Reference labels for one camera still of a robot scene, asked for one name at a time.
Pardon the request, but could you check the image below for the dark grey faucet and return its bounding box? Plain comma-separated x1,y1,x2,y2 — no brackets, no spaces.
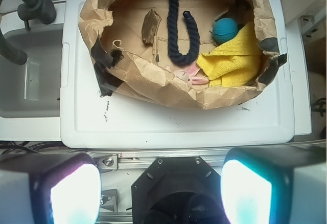
1,0,57,65

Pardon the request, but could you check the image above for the yellow microfiber cloth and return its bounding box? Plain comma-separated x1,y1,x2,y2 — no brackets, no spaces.
196,21,263,87

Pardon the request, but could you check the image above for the pink plush bunny toy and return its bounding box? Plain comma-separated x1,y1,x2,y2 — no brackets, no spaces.
164,62,209,86

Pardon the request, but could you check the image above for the brown wood chip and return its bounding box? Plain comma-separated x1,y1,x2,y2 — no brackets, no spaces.
141,8,161,44

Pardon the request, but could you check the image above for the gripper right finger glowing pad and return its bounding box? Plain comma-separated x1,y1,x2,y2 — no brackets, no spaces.
220,146,326,223

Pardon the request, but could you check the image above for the white plastic bin lid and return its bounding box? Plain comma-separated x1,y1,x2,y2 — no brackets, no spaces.
60,0,295,149

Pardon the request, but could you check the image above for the brown paper lined box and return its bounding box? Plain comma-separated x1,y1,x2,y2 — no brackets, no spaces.
79,0,287,109

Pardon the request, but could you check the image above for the dark navy rope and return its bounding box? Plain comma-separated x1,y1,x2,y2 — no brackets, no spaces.
167,0,200,65

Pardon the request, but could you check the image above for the black octagonal mount plate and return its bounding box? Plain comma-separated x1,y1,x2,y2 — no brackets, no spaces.
131,156,228,223

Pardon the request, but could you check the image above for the teal rubber ball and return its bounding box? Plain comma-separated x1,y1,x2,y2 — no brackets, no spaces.
213,18,239,43

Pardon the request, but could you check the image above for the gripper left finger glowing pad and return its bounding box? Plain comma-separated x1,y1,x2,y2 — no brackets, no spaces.
1,152,101,223

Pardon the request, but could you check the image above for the aluminium extrusion rail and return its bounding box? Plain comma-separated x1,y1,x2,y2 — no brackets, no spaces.
86,147,230,172

